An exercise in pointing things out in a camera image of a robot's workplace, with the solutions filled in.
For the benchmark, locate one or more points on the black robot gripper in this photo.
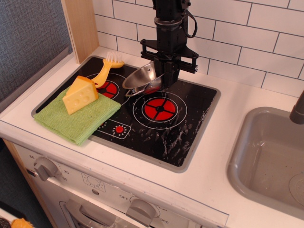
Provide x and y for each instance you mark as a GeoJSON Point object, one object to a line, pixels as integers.
{"type": "Point", "coordinates": [171, 46]}

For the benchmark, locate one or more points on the stainless steel bowl with handles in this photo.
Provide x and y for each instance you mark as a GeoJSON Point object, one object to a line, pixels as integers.
{"type": "Point", "coordinates": [143, 81]}

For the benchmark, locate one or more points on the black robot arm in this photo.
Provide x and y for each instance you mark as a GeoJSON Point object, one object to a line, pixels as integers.
{"type": "Point", "coordinates": [169, 10]}

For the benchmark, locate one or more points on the black toy cooktop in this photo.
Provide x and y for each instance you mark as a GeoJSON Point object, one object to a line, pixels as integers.
{"type": "Point", "coordinates": [162, 128]}

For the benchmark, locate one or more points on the yellow dish brush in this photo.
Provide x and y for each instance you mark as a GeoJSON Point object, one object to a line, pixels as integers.
{"type": "Point", "coordinates": [112, 60]}

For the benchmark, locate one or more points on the yellow cheese wedge toy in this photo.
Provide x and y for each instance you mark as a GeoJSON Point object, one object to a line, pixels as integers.
{"type": "Point", "coordinates": [81, 93]}

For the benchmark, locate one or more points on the green microfibre cloth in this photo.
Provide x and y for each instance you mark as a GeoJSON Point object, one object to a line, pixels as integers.
{"type": "Point", "coordinates": [79, 126]}

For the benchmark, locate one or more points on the grey plastic sink basin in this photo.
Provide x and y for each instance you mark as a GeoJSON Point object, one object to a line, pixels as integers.
{"type": "Point", "coordinates": [267, 162]}

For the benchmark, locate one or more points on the grey faucet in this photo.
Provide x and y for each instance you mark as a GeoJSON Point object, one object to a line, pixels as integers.
{"type": "Point", "coordinates": [297, 113]}

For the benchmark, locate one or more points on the grey oven temperature knob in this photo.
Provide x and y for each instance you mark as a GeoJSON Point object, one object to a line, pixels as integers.
{"type": "Point", "coordinates": [141, 212]}

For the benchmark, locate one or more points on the grey timer knob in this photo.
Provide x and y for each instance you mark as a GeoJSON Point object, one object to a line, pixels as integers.
{"type": "Point", "coordinates": [45, 168]}

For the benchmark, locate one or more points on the orange object bottom left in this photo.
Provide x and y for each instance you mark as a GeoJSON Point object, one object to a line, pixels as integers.
{"type": "Point", "coordinates": [21, 223]}

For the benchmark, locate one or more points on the light wooden side post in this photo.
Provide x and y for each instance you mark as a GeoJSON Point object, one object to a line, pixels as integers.
{"type": "Point", "coordinates": [80, 20]}

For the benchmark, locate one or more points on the grey oven door handle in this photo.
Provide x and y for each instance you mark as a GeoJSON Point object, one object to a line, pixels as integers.
{"type": "Point", "coordinates": [88, 215]}

